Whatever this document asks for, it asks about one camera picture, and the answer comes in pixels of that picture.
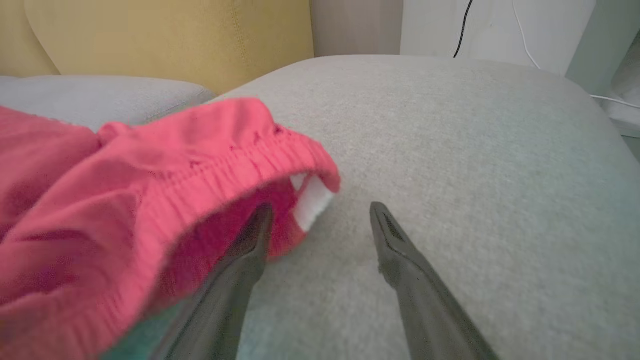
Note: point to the red shorts white waistband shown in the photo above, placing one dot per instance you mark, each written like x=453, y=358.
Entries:
x=125, y=210

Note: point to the pale green cabinet side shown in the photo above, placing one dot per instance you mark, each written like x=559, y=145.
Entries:
x=595, y=35

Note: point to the yellow sofa backrest cushion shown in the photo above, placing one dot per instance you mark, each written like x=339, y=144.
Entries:
x=200, y=35
x=17, y=40

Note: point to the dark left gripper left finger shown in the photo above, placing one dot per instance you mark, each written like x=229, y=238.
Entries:
x=235, y=280

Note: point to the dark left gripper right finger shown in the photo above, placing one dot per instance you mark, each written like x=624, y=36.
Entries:
x=420, y=295

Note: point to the taupe low partition wall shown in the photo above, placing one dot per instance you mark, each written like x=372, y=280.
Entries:
x=355, y=25

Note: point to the large grey sofa seat cushion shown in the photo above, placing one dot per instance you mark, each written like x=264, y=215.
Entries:
x=450, y=175

